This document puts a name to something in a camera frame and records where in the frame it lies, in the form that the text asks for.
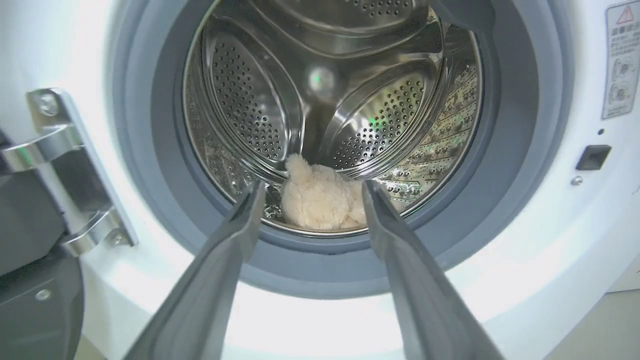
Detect warning label sticker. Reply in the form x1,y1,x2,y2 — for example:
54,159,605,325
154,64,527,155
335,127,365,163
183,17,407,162
601,1,640,121

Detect dark washing machine door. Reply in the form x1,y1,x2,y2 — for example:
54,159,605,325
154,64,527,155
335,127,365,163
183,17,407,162
0,129,112,360

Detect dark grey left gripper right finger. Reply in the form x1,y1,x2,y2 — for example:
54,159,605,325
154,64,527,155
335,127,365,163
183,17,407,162
361,180,505,360

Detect chrome door hinge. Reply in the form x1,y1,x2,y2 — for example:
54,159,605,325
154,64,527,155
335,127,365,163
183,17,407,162
0,88,139,258

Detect white washing machine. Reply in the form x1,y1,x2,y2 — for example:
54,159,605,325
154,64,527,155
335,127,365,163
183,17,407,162
0,0,640,360

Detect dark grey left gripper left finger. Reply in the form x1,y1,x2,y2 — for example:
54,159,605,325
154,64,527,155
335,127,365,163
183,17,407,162
123,181,267,360

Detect black door latch socket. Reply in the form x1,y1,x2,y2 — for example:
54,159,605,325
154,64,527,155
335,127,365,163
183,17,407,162
575,144,613,172

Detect steel washing machine drum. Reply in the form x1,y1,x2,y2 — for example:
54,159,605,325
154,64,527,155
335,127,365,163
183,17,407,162
182,0,484,237

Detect cream plush toy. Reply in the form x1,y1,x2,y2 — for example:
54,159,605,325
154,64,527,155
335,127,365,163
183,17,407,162
280,153,368,231

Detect grey rubber door gasket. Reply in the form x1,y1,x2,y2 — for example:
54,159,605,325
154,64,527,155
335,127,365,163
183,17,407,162
111,0,576,300

